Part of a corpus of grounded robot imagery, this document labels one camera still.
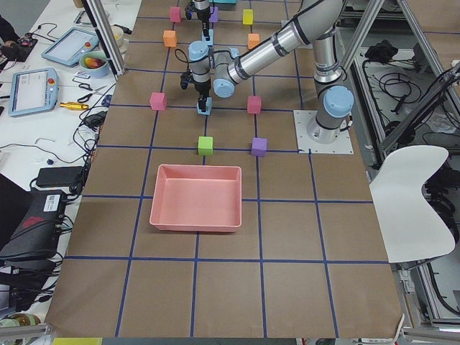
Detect yellow foam block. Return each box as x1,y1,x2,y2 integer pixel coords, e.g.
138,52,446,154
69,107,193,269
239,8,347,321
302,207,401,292
242,9,254,25

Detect light blue block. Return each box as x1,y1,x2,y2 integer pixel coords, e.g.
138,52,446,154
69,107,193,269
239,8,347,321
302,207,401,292
201,29,213,47
196,97,213,116

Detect white chair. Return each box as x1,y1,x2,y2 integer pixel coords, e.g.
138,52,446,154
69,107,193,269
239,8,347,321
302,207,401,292
369,145,455,263

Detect orange block front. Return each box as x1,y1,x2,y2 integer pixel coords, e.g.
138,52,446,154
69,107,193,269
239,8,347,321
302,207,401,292
162,30,178,47

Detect gold metal cylinder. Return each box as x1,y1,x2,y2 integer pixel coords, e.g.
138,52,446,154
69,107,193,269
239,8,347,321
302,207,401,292
60,102,89,111

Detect person at desk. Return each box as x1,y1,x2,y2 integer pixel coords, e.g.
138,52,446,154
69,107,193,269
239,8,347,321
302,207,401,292
0,17,27,63

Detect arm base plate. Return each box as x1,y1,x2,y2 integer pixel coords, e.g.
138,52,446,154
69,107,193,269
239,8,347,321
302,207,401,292
293,110,354,155

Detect purple block right side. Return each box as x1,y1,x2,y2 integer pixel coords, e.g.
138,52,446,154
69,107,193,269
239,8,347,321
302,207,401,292
209,6,219,23

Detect cream bowl with lemon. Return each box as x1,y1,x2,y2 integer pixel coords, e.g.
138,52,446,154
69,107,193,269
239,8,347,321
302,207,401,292
111,25,124,47

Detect pink plastic bin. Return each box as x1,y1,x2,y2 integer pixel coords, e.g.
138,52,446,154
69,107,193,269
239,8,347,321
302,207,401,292
149,164,242,233

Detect orange block near base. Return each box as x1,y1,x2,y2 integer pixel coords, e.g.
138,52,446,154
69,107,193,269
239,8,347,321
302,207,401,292
247,33,260,50

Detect red block right front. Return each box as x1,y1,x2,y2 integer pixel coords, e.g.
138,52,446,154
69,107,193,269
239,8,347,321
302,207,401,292
169,6,182,23

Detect red block left front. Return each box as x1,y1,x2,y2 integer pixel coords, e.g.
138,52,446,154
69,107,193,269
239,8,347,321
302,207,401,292
149,92,167,111

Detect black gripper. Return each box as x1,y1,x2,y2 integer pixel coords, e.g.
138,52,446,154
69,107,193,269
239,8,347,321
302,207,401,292
193,80,211,111
200,12,211,35

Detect scissors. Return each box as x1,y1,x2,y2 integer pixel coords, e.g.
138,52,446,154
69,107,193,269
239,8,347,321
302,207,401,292
76,82,105,104

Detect red block near base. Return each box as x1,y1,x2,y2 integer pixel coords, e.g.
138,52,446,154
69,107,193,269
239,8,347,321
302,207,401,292
247,96,262,114

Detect far teach pendant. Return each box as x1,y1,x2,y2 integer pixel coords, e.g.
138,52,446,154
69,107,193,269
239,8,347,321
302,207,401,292
41,27,99,67

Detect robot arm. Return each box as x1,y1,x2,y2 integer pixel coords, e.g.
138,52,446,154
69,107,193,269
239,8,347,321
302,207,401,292
180,0,354,131
193,0,211,37

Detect green bowl with fruit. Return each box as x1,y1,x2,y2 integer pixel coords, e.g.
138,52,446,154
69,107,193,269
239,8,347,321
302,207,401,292
79,51,110,78

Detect black power adapter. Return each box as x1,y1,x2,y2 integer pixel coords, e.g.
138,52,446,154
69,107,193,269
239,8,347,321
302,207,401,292
35,166,83,188

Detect teach pendant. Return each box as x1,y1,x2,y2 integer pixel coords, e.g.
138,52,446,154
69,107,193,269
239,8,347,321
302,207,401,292
41,27,99,67
8,68,59,117

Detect cyan plastic bin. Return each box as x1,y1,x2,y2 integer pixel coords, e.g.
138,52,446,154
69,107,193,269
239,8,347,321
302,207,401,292
215,0,238,4

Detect purple block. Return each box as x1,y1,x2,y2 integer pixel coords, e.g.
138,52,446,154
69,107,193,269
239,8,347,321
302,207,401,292
251,137,268,157
209,6,219,23

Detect purple block left side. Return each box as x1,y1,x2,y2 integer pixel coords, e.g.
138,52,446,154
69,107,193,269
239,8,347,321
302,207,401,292
251,137,268,157

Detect near teach pendant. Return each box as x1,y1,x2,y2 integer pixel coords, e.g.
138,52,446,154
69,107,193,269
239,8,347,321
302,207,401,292
8,68,59,117

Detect green foam block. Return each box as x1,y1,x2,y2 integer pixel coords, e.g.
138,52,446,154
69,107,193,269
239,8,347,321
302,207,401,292
198,136,213,156

